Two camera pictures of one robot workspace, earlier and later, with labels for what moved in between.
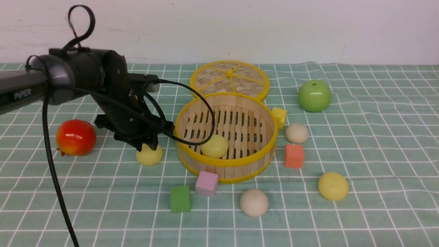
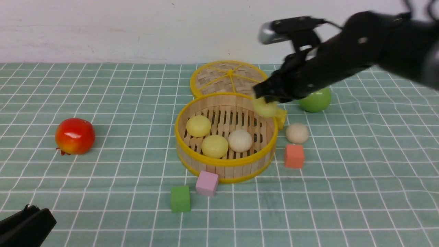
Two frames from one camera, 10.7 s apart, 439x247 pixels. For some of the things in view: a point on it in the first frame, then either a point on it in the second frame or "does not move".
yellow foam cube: [279, 114] does not move
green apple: [314, 96] does not move
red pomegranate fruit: [75, 137] does not move
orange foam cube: [294, 156] does not move
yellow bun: [148, 156] → [198, 126]
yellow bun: [333, 186] → [262, 108]
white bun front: [254, 202] → [240, 140]
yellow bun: [216, 147] does not move
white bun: [297, 133] does not move
